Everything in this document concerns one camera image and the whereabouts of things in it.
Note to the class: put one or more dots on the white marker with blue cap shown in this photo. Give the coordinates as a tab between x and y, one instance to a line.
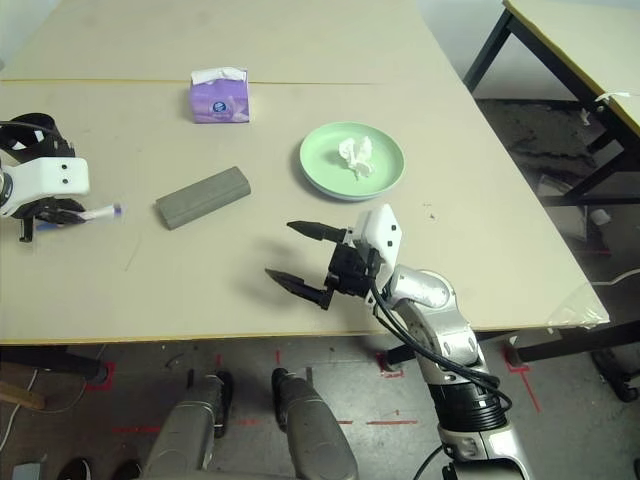
102	212

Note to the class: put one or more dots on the grey robot left leg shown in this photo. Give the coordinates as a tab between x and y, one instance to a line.
185	435

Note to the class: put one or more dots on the small grey floor box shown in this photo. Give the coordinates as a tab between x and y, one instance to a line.
27	472

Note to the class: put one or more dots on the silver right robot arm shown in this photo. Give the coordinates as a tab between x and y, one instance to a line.
435	300

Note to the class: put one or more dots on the clear plastic sheet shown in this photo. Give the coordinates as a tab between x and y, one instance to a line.
580	312

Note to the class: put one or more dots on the grey glasses case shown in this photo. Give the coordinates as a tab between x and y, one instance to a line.
205	197

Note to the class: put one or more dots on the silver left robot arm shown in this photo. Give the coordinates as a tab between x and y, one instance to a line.
4	192

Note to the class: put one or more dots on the brown wooden plank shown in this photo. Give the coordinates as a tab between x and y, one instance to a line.
22	392

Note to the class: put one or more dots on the black sneaker with white laces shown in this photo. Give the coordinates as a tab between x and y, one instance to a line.
127	471
75	470

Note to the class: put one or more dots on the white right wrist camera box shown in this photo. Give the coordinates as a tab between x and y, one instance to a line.
382	232

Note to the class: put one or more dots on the black-framed beige side table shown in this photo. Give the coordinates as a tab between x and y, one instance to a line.
487	50

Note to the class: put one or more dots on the grey robot right leg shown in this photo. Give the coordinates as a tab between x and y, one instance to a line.
315	435

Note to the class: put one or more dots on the grey robot leg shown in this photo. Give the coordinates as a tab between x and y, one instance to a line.
185	435
315	435

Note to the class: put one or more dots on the white tissue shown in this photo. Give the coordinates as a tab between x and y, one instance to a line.
356	155

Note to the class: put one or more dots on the light green plate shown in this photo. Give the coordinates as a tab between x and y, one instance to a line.
320	160

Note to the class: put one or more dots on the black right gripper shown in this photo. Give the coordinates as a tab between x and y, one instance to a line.
352	272

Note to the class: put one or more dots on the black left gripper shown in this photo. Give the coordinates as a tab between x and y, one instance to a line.
26	227

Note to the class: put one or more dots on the black caster base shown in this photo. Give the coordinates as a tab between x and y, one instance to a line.
617	375

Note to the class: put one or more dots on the white cardboard scrap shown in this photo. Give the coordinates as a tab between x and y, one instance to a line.
555	185

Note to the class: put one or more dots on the purple tissue pack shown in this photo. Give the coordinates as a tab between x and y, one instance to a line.
220	102

